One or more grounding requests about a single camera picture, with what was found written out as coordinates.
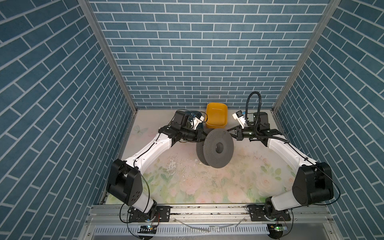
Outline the aluminium corner post left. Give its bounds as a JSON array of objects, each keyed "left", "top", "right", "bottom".
[{"left": 78, "top": 0, "right": 138, "bottom": 115}]

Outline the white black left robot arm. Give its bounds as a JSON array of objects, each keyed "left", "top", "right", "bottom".
[{"left": 106, "top": 126, "right": 208, "bottom": 216}]

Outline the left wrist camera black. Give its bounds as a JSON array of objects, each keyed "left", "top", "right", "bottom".
[{"left": 170, "top": 110, "right": 204, "bottom": 130}]

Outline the aluminium corner post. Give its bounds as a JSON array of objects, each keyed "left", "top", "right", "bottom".
[
  {"left": 271, "top": 0, "right": 341, "bottom": 114},
  {"left": 78, "top": 0, "right": 138, "bottom": 115}
]

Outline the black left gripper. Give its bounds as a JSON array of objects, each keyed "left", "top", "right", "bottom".
[{"left": 178, "top": 127, "right": 210, "bottom": 142}]

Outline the grey perforated cable spool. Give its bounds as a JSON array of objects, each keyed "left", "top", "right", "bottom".
[{"left": 196, "top": 129, "right": 234, "bottom": 169}]

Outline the right green circuit board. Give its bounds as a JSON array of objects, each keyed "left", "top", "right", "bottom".
[{"left": 267, "top": 224, "right": 288, "bottom": 240}]

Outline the green circuit board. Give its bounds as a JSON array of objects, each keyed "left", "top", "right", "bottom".
[
  {"left": 138, "top": 225, "right": 158, "bottom": 235},
  {"left": 267, "top": 224, "right": 288, "bottom": 240}
]

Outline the yellow plastic bin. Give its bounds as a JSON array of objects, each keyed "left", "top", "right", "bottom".
[{"left": 206, "top": 103, "right": 228, "bottom": 129}]

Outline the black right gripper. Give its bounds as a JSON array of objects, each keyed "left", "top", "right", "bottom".
[{"left": 224, "top": 125, "right": 259, "bottom": 141}]

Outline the aluminium corner post right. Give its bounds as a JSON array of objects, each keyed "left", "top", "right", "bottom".
[{"left": 271, "top": 0, "right": 341, "bottom": 114}]

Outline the dark teal plastic bin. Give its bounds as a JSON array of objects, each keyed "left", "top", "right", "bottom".
[{"left": 192, "top": 111, "right": 206, "bottom": 120}]

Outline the left green circuit board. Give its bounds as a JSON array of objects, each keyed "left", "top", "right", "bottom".
[{"left": 138, "top": 225, "right": 158, "bottom": 235}]

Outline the black corrugated cable conduit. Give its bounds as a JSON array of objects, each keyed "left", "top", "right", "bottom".
[{"left": 245, "top": 91, "right": 271, "bottom": 142}]

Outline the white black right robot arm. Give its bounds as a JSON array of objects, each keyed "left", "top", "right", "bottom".
[{"left": 228, "top": 125, "right": 334, "bottom": 221}]

